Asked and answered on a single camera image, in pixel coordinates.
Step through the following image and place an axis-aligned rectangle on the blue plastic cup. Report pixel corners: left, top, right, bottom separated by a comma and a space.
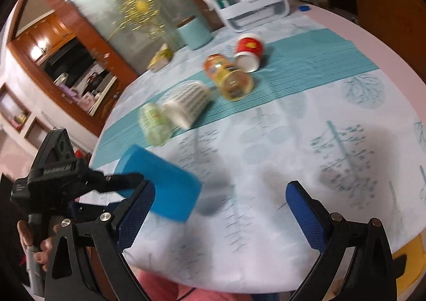
114, 145, 202, 222

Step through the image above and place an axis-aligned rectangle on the person's left hand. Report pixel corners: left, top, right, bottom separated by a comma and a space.
17, 220, 61, 272

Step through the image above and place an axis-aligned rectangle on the clear green plastic cup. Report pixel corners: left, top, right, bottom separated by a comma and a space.
138, 102, 173, 146

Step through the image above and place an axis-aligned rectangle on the floral white teal tablecloth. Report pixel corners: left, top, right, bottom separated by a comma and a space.
79, 13, 426, 295

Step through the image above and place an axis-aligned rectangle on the yellow tissue pack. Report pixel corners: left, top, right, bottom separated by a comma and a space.
147, 43, 173, 72

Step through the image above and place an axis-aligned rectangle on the gold wire flower decoration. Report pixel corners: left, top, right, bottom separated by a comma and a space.
106, 0, 165, 42

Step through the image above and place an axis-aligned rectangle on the red white paper cup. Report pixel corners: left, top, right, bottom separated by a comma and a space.
234, 33, 264, 73

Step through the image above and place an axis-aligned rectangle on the teal round container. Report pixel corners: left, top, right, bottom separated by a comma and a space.
177, 15, 213, 50

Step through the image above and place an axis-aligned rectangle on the grey checkered paper cup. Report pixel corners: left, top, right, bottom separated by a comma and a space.
159, 80, 212, 130

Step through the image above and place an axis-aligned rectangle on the orange yellow plastic cup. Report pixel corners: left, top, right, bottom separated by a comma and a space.
204, 54, 254, 101

